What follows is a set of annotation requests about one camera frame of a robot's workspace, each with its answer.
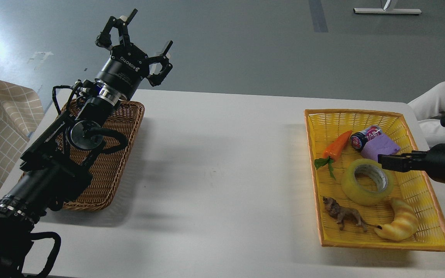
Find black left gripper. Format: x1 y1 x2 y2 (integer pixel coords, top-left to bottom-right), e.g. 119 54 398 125
95 8 174 100

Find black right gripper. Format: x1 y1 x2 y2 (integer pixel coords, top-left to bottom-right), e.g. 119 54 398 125
378 144 445 182

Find yellow tape roll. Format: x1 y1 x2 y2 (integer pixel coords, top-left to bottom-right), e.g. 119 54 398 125
341 158 394 206

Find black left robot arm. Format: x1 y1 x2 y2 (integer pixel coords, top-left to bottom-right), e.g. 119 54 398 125
0 9 173 278

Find purple sponge block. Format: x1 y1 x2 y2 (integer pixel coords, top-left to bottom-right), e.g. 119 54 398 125
360 134 401 162

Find small dark can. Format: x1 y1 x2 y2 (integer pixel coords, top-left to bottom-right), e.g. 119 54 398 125
350 125 383 151

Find yellow plastic basket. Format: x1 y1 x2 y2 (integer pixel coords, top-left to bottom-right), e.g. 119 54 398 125
304 109 445 251

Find yellow toy croissant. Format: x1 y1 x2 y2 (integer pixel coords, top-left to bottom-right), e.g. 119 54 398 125
374 197 419 241

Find orange toy carrot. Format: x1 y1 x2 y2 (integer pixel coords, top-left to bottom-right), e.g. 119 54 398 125
314 130 353 180

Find brown toy lion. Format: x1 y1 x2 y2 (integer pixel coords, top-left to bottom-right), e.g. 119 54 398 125
322 197 381 232

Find brown wicker basket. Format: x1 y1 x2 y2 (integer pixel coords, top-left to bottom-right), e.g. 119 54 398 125
15 98 145 211

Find white metal stand base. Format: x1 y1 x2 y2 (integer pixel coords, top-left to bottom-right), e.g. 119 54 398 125
353 0 422 15

